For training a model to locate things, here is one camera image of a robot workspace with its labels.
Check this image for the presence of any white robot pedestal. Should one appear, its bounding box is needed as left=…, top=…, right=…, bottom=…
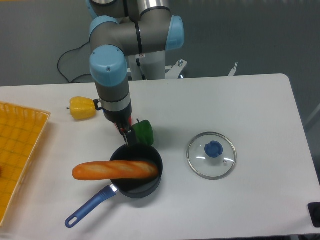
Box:
left=126, top=51, right=192, bottom=81

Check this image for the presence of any black device at table edge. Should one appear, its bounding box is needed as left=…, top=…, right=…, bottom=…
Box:
left=307, top=202, right=320, bottom=228

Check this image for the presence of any glass pot lid blue knob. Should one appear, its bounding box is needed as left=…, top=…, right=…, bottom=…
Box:
left=186, top=131, right=238, bottom=181

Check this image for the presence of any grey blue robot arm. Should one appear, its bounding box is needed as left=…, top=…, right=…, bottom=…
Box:
left=86, top=0, right=185, bottom=146

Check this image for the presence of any red toy bell pepper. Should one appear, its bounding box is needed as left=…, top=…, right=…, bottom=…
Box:
left=114, top=116, right=132, bottom=132

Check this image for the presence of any green toy bell pepper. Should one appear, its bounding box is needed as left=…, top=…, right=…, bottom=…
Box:
left=132, top=120, right=154, bottom=146

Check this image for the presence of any yellow plastic basket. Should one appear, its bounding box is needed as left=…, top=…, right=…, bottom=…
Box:
left=0, top=101, right=51, bottom=226

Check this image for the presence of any black floor cable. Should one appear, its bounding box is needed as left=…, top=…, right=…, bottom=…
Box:
left=57, top=41, right=97, bottom=84

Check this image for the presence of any yellow toy bell pepper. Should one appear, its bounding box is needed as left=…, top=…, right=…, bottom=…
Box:
left=68, top=96, right=97, bottom=121

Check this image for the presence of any toy baguette bread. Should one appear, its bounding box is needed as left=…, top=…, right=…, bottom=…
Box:
left=72, top=160, right=160, bottom=181

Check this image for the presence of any white table bracket right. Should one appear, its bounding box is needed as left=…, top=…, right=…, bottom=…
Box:
left=228, top=62, right=238, bottom=77

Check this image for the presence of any dark saucepan blue handle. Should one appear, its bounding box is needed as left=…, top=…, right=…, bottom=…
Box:
left=65, top=144, right=163, bottom=228

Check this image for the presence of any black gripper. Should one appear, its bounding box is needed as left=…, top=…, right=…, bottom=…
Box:
left=93, top=99, right=137, bottom=147

